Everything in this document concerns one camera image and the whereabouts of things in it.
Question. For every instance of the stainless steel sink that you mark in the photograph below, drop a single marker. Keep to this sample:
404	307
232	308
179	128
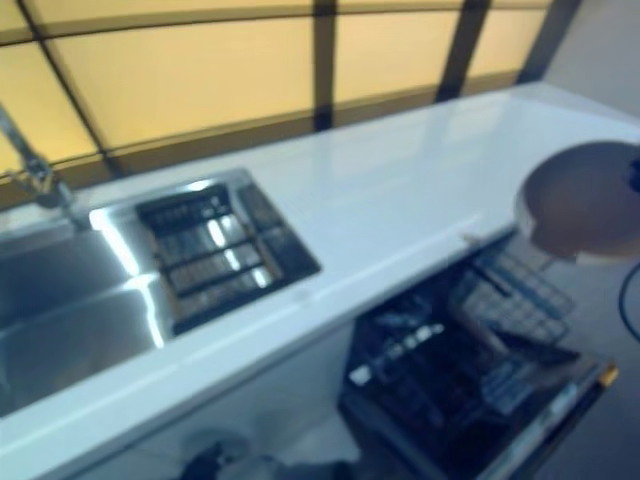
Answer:
60	300

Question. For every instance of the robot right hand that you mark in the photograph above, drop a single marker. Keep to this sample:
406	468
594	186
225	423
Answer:
634	175

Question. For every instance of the beige round plate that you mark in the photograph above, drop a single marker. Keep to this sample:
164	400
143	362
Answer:
575	200

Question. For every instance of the black sink dish rack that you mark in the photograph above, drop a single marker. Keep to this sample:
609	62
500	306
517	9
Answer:
210	260

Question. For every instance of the black pull-out dishwasher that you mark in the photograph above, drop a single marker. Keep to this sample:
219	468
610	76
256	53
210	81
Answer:
450	440

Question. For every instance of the yellow window with dark frame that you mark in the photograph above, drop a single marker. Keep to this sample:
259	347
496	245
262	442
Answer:
200	85

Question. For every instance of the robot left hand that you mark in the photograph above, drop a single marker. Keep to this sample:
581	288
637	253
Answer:
215	462

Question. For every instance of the chrome kitchen faucet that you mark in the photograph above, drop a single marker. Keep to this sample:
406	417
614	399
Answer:
35	170

